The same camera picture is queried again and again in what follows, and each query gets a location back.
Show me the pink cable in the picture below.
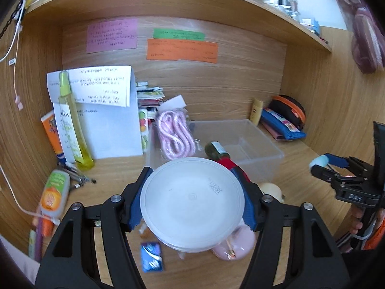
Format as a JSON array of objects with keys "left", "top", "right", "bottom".
[{"left": 13, "top": 30, "right": 24, "bottom": 111}]

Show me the pink striped cloth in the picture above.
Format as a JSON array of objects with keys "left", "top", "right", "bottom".
[{"left": 319, "top": 0, "right": 385, "bottom": 74}]

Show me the yellow-green spray bottle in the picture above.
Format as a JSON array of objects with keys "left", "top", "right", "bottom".
[{"left": 58, "top": 72, "right": 95, "bottom": 171}]

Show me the blue patchwork pouch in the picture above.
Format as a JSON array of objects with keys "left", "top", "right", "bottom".
[{"left": 261, "top": 108, "right": 307, "bottom": 141}]

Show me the black silver pen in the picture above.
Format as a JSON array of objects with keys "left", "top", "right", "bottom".
[{"left": 58, "top": 161, "right": 97, "bottom": 191}]

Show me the black chain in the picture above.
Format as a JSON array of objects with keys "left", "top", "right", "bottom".
[{"left": 0, "top": 0, "right": 26, "bottom": 38}]

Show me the orange box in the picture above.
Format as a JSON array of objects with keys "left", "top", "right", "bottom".
[{"left": 41, "top": 110, "right": 67, "bottom": 161}]

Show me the stack of cards and booklets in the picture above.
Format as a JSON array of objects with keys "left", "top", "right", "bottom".
[{"left": 136, "top": 81, "right": 166, "bottom": 108}]

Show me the blue foil packet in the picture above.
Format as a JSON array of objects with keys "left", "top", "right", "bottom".
[{"left": 141, "top": 242, "right": 166, "bottom": 273}]

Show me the green orange label tube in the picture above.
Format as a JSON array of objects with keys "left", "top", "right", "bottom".
[{"left": 38, "top": 170, "right": 71, "bottom": 218}]

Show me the pink rope packet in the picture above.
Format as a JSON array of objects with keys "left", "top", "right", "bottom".
[{"left": 155, "top": 95, "right": 200, "bottom": 161}]

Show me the pink paper note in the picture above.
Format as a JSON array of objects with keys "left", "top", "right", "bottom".
[{"left": 87, "top": 18, "right": 138, "bottom": 54}]

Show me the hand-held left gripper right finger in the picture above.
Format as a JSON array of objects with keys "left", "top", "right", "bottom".
[{"left": 230, "top": 167, "right": 351, "bottom": 289}]

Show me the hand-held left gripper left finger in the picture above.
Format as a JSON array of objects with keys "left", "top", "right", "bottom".
[{"left": 34, "top": 166, "right": 154, "bottom": 289}]

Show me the pink round case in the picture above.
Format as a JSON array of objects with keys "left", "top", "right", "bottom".
[{"left": 211, "top": 224, "right": 257, "bottom": 261}]

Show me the clear plastic box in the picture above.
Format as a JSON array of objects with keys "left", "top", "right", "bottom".
[{"left": 146, "top": 119, "right": 285, "bottom": 185}]

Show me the orange marker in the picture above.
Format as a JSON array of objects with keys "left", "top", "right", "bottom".
[{"left": 41, "top": 217, "right": 52, "bottom": 239}]

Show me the white cable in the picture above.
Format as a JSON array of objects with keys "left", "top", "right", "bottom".
[{"left": 0, "top": 0, "right": 28, "bottom": 64}]

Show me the white paper sheet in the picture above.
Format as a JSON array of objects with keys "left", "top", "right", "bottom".
[{"left": 53, "top": 101, "right": 144, "bottom": 161}]

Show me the dark green bottle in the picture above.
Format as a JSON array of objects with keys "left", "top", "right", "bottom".
[{"left": 205, "top": 141, "right": 231, "bottom": 161}]

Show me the round white plastic container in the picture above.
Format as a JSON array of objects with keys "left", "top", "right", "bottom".
[{"left": 140, "top": 157, "right": 245, "bottom": 252}]

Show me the purple pen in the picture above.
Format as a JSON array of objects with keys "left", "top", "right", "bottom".
[{"left": 34, "top": 217, "right": 44, "bottom": 262}]

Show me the green paper note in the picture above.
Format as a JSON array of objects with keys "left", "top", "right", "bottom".
[{"left": 153, "top": 28, "right": 205, "bottom": 41}]

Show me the person's right hand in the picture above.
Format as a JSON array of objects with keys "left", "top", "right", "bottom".
[{"left": 350, "top": 206, "right": 366, "bottom": 232}]

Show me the orange paper note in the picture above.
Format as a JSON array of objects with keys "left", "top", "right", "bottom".
[{"left": 147, "top": 39, "right": 219, "bottom": 64}]

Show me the handwritten white paper note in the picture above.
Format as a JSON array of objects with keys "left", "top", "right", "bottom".
[{"left": 46, "top": 65, "right": 133, "bottom": 108}]

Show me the glass jar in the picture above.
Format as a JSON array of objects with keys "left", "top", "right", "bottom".
[{"left": 284, "top": 0, "right": 302, "bottom": 22}]

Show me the fruit print box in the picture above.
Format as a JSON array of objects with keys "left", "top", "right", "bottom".
[{"left": 138, "top": 108, "right": 151, "bottom": 153}]

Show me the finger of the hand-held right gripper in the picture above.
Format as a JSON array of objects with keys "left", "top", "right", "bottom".
[
  {"left": 311, "top": 164, "right": 372, "bottom": 188},
  {"left": 324, "top": 153, "right": 373, "bottom": 173}
]

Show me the wooden desktop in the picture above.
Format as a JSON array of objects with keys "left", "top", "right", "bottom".
[{"left": 27, "top": 117, "right": 363, "bottom": 289}]

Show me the small pale blue object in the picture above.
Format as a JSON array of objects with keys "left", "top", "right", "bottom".
[{"left": 310, "top": 155, "right": 330, "bottom": 169}]

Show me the small yellow bottle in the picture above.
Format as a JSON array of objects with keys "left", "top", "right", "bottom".
[{"left": 250, "top": 98, "right": 264, "bottom": 126}]

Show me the black case orange zipper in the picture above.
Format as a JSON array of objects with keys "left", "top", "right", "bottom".
[{"left": 268, "top": 95, "right": 307, "bottom": 132}]

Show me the wooden desk shelf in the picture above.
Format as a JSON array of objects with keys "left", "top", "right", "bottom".
[{"left": 26, "top": 0, "right": 333, "bottom": 53}]

